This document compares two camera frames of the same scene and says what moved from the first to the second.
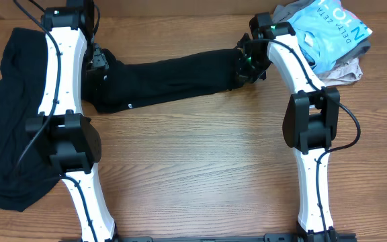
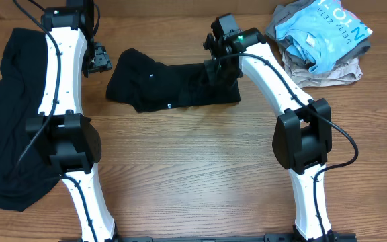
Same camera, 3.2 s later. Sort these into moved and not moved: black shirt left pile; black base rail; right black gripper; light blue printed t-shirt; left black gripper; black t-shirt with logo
Moved: right black gripper; black t-shirt with logo
Not moved: light blue printed t-shirt; black shirt left pile; black base rail; left black gripper
